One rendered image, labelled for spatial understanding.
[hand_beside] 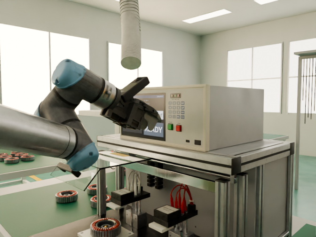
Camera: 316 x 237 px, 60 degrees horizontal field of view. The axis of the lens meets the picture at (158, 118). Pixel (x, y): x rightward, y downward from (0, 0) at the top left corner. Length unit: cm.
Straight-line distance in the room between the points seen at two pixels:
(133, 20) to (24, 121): 190
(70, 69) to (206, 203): 66
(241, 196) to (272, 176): 20
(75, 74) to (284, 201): 87
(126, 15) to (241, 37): 603
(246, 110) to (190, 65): 745
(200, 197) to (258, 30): 712
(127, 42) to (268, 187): 159
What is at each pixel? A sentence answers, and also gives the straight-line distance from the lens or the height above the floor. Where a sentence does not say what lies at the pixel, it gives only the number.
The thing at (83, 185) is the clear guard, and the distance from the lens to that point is 87.
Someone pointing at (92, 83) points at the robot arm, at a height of 131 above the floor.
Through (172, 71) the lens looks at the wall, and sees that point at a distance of 784.
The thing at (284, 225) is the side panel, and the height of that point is 80.
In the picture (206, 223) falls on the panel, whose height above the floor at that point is 83.
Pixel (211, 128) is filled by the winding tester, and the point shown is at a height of 118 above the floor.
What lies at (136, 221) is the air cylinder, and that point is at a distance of 115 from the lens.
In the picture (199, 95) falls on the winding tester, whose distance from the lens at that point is 85.
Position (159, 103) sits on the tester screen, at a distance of 96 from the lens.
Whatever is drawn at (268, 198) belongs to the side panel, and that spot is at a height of 94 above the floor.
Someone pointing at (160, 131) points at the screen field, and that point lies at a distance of 97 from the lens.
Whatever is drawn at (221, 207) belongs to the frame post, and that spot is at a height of 98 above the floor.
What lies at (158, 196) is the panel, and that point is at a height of 87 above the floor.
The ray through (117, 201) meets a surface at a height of 89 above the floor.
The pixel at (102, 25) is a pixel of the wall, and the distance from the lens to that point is 653.
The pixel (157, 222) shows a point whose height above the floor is 88.
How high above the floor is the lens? 127
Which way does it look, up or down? 4 degrees down
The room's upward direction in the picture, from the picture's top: straight up
